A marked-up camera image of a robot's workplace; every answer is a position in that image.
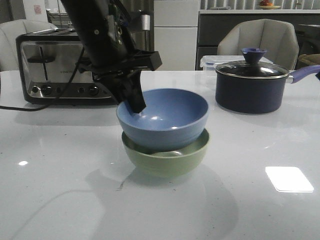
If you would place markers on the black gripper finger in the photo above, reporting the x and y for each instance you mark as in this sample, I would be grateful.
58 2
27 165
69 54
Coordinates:
125 88

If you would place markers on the grey chair left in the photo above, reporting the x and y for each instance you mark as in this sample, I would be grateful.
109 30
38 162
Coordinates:
9 31

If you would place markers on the clear plastic food container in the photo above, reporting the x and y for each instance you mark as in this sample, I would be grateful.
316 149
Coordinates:
209 63

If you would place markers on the glass pot lid blue knob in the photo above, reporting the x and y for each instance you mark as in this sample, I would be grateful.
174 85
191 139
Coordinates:
252 67

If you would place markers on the blue bowl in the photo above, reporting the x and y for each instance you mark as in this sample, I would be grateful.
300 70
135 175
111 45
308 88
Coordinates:
172 119

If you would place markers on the dark kitchen counter cabinet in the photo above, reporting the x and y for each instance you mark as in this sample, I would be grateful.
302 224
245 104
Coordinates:
214 25

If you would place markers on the green bowl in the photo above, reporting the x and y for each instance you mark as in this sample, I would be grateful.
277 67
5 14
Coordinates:
167 164

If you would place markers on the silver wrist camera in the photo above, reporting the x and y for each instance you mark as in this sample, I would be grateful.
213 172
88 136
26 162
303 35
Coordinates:
140 21

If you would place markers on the grey chair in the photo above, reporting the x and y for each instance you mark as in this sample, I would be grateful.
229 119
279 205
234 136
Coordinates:
9 31
277 37

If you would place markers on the dark blue saucepan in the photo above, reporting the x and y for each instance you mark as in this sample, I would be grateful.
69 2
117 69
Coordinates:
256 95

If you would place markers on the black and steel toaster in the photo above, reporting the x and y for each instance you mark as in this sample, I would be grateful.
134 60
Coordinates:
46 60

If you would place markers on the fruit bowl on counter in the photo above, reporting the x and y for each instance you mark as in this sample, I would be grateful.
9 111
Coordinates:
267 5

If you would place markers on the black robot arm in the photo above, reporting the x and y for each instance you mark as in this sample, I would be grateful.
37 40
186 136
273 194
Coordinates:
113 59

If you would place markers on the white refrigerator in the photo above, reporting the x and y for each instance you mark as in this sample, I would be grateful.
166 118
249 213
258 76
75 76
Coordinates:
175 33

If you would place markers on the grey chair right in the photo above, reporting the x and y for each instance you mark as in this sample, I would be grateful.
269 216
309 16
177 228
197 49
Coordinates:
277 37

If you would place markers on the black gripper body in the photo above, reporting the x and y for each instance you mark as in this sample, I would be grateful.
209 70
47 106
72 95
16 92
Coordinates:
140 60

